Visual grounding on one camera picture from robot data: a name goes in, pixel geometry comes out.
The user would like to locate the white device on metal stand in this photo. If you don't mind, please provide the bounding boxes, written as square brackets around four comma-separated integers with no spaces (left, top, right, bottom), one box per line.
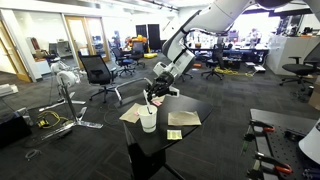
[37,61,105,141]

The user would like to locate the brown paper napkin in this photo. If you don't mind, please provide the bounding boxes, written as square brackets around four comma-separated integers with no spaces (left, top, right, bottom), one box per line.
[167,110,203,127]
[118,102,145,125]
[151,94,167,104]

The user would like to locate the yellow coiled floor cable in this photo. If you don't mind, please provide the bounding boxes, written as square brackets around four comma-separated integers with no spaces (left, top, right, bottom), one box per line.
[36,110,70,130]

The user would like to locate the white pen with blue clip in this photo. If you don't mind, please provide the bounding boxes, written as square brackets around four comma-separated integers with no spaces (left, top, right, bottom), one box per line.
[142,90,154,116]

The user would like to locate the grey coiled floor cable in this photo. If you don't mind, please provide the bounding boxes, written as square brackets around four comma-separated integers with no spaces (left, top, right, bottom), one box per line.
[24,148,43,161]

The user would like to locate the black work table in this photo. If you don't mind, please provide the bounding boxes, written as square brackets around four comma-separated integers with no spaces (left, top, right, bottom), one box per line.
[114,93,215,180]

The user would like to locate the white paper cup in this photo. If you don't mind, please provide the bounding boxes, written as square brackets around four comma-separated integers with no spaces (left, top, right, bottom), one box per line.
[137,104,159,134]

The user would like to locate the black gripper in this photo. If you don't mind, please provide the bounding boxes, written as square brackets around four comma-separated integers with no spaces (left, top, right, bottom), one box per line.
[144,71,175,102]

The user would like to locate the yellow hose on floor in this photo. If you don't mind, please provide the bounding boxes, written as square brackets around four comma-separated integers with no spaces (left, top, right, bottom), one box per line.
[213,66,255,78]

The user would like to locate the black mesh office chair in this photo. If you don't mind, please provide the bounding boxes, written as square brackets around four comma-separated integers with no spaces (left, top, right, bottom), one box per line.
[77,53,118,104]

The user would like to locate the cardboard box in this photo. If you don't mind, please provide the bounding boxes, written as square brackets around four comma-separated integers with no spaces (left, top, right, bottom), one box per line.
[307,76,320,111]

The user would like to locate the black clamp with orange handle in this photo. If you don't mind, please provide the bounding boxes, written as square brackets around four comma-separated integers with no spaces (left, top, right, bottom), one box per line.
[244,119,276,141]
[246,151,295,180]

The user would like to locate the white cabinet counter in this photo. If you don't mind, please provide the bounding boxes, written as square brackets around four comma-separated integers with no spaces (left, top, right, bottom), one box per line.
[266,34,320,76]

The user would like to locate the yellow sticky note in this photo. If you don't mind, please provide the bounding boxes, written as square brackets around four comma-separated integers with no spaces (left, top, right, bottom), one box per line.
[166,128,184,141]

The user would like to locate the blue office chair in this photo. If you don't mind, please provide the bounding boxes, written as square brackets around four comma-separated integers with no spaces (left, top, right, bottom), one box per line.
[111,47,136,77]

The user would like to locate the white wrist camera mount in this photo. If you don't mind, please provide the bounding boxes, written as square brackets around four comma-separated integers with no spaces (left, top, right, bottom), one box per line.
[152,61,181,99]

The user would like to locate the black box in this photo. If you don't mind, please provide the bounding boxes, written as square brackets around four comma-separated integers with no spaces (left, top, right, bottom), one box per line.
[0,111,33,148]

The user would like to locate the long lab desk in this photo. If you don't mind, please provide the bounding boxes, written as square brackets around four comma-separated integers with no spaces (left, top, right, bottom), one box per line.
[186,44,271,65]

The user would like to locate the silver metal chair frame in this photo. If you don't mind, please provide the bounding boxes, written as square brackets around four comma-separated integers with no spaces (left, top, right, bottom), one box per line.
[114,76,153,106]

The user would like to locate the black office chair with armrests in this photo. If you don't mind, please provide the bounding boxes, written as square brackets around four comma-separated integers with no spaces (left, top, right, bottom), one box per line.
[278,42,320,91]

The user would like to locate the black partition panels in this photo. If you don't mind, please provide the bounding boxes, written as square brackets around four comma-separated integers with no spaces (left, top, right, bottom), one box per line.
[135,23,162,51]

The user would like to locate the wooden framed glass door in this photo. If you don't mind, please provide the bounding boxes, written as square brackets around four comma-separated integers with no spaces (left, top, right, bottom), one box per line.
[64,15,111,70]

